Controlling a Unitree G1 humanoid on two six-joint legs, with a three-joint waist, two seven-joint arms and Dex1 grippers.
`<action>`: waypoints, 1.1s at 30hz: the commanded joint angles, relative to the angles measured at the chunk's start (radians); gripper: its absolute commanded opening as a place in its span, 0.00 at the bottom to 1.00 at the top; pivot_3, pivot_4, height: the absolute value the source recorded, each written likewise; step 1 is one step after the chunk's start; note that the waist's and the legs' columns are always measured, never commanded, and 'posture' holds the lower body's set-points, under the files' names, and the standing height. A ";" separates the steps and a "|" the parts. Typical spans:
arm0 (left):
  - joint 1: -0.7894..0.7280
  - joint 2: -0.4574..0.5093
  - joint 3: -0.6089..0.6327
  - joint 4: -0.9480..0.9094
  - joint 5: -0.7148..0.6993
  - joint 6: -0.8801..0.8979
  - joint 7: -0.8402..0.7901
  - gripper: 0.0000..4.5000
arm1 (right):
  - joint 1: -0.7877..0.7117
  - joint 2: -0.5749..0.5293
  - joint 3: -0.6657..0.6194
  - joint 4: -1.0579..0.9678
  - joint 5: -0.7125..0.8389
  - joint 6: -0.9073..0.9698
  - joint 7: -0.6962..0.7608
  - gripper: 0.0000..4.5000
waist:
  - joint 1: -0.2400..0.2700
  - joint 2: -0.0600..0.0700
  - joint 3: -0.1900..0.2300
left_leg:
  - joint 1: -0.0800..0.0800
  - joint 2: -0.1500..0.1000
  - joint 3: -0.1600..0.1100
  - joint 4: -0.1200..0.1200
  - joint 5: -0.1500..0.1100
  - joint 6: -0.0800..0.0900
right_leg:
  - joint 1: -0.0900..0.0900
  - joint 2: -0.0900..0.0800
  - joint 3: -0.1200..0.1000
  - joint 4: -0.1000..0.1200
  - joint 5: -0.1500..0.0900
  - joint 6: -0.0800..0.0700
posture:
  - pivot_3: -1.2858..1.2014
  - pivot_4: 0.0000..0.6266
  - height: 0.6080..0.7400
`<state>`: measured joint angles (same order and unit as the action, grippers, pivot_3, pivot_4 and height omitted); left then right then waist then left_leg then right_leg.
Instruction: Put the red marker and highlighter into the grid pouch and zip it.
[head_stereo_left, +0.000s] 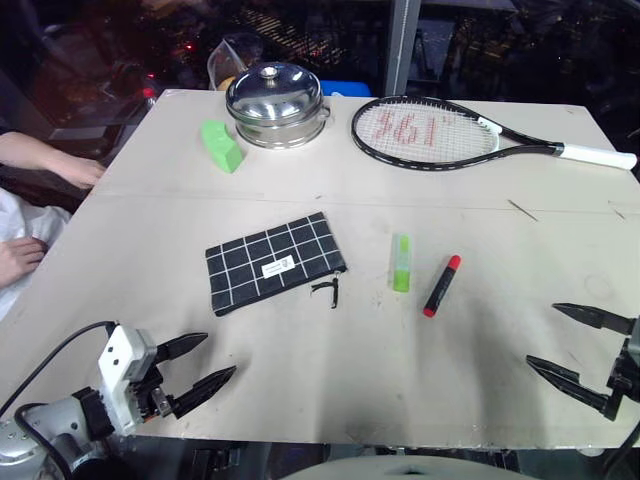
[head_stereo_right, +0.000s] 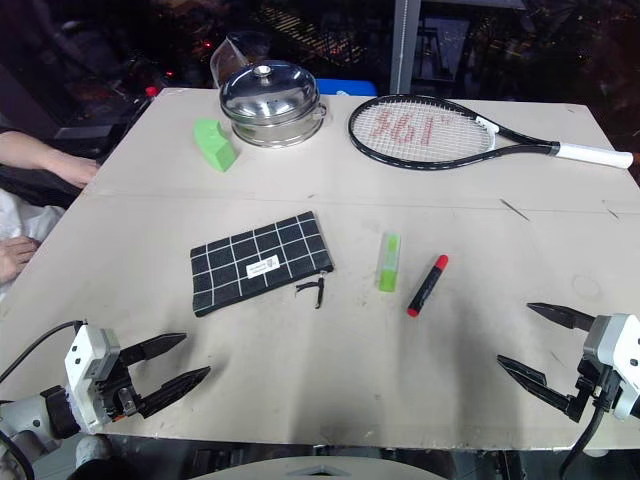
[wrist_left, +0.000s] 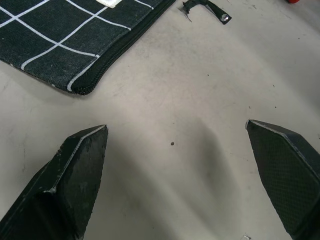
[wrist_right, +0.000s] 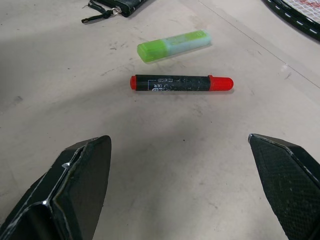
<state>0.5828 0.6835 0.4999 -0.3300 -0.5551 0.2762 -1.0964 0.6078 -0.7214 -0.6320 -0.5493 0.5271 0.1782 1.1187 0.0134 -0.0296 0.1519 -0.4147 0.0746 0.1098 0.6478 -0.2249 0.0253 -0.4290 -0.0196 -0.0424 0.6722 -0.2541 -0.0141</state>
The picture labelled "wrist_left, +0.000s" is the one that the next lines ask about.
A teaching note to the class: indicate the black white-grid zipper pouch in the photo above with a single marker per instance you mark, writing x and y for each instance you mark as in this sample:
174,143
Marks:
62,37

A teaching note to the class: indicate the red object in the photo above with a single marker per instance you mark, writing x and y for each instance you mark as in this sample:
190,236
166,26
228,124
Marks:
292,1

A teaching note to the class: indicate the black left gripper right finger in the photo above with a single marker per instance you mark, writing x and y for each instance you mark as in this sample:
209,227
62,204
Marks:
287,175

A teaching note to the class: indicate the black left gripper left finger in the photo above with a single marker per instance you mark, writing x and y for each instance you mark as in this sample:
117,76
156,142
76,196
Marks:
62,185

